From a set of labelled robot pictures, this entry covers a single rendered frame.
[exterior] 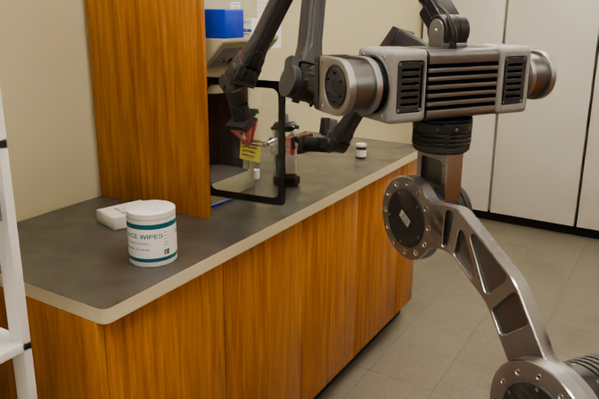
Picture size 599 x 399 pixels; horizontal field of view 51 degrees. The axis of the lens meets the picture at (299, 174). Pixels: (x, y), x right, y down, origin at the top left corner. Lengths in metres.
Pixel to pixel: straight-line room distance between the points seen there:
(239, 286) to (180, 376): 0.32
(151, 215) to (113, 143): 0.66
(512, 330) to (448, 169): 0.38
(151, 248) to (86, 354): 0.31
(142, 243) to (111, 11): 0.85
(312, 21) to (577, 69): 3.37
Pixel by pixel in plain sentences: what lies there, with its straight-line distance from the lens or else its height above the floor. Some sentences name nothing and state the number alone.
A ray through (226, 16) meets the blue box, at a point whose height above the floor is 1.58.
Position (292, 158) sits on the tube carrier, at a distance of 2.38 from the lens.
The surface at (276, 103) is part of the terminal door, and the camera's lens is 1.94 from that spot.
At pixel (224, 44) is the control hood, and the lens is 2.02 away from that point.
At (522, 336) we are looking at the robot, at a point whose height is 1.02.
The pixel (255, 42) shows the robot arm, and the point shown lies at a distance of 1.79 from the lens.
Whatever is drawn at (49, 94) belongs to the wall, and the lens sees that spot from 2.25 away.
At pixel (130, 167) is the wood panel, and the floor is 1.07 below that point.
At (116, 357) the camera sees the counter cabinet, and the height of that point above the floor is 0.78.
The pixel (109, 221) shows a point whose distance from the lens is 2.04.
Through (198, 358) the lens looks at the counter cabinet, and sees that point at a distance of 1.91.
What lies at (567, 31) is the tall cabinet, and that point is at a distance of 4.74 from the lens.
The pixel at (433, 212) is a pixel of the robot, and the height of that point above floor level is 1.18.
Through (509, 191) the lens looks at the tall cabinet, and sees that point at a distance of 4.97.
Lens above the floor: 1.62
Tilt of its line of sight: 15 degrees down
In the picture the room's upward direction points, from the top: straight up
